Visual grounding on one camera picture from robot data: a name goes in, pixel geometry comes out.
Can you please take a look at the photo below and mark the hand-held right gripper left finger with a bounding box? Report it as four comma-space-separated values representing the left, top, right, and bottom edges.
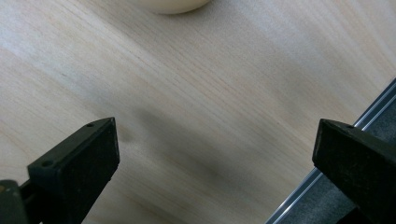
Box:
19, 117, 120, 224

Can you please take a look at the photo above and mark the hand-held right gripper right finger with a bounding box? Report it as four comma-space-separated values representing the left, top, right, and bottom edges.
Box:
312, 118, 396, 224

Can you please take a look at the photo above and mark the cream round bowl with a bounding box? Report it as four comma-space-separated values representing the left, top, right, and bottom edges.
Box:
129, 0, 213, 15

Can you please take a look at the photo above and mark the metal table edge rail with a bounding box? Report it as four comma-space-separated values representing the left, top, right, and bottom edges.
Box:
264, 77, 396, 224

